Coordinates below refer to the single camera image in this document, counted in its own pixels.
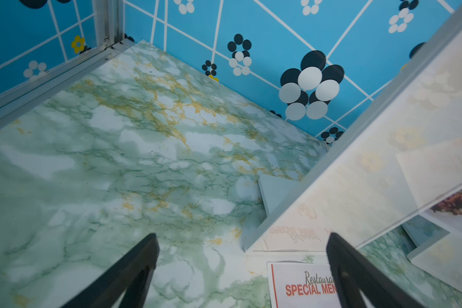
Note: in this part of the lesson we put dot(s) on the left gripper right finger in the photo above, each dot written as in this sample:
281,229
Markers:
355,278

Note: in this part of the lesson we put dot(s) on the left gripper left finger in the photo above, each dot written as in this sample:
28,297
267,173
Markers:
128,280

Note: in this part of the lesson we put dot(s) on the restaurant menu sheet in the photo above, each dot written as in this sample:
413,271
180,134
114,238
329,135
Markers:
452,208
302,285

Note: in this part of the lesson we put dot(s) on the left white narrow rack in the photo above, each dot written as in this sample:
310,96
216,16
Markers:
358,189

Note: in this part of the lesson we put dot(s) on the left aluminium corner post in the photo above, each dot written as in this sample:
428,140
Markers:
45,46

